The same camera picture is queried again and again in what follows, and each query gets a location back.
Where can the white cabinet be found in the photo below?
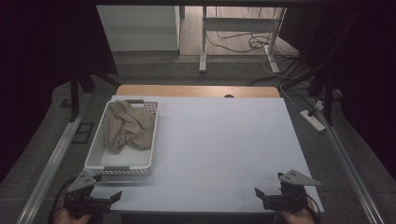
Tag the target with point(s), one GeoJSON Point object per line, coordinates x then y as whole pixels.
{"type": "Point", "coordinates": [140, 28]}

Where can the white foam board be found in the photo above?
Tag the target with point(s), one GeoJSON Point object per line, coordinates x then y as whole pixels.
{"type": "Point", "coordinates": [218, 140]}

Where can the black metal stand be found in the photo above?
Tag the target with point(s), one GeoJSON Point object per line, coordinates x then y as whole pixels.
{"type": "Point", "coordinates": [327, 99]}
{"type": "Point", "coordinates": [74, 96]}

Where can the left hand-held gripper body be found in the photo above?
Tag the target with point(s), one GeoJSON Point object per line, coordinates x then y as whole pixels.
{"type": "Point", "coordinates": [81, 182]}

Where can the person's right hand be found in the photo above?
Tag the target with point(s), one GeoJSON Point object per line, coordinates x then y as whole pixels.
{"type": "Point", "coordinates": [297, 217]}

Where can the person's left hand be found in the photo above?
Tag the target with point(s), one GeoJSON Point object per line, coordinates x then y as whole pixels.
{"type": "Point", "coordinates": [70, 218]}

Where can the beige cloth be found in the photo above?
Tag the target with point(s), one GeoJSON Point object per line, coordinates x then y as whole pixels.
{"type": "Point", "coordinates": [127, 127]}

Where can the aluminium rail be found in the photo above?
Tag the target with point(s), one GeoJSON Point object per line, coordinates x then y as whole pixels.
{"type": "Point", "coordinates": [348, 165]}
{"type": "Point", "coordinates": [53, 161]}

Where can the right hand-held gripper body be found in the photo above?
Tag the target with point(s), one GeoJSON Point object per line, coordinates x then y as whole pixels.
{"type": "Point", "coordinates": [292, 199]}

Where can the black floor frame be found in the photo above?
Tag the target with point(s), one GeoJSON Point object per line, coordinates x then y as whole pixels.
{"type": "Point", "coordinates": [82, 132]}

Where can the white desk frame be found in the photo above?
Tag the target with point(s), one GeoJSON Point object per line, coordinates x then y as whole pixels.
{"type": "Point", "coordinates": [239, 24]}

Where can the white plastic basket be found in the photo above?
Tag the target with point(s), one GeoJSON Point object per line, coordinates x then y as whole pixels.
{"type": "Point", "coordinates": [102, 160]}

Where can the white power strip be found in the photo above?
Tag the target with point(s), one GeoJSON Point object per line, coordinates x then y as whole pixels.
{"type": "Point", "coordinates": [313, 121]}

